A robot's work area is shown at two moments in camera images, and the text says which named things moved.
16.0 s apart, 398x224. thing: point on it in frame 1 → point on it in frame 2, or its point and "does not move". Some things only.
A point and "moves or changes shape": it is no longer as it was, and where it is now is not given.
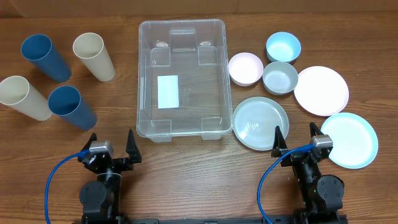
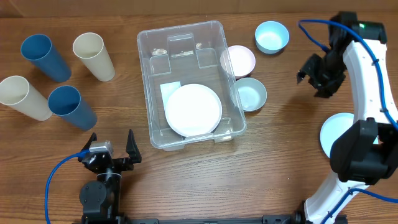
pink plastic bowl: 245,69 moves or changes shape
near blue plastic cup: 66,101 does not move
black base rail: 272,219 does not move
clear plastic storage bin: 183,82 moves or changes shape
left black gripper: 132,149 does not move
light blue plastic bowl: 283,46 → 271,37
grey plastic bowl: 280,78 → 252,93
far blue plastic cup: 38,48 does not move
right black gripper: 279,144 → 329,86
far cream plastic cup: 90,47 does not move
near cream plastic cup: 16,92 does not move
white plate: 321,91 → 193,110
